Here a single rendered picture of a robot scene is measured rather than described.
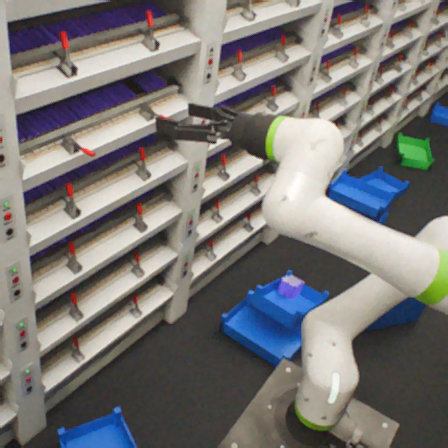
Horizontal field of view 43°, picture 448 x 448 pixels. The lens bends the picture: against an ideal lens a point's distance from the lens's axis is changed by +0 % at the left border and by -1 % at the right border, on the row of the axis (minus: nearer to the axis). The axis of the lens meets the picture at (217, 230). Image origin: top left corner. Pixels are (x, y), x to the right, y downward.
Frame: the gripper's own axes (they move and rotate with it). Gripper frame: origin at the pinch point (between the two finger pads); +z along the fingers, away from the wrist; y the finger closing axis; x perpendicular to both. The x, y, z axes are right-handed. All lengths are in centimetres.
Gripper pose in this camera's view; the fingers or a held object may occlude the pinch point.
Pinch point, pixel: (179, 117)
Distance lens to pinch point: 131.7
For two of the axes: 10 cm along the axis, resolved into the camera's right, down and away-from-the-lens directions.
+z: -8.0, -2.7, 5.3
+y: 6.0, -4.3, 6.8
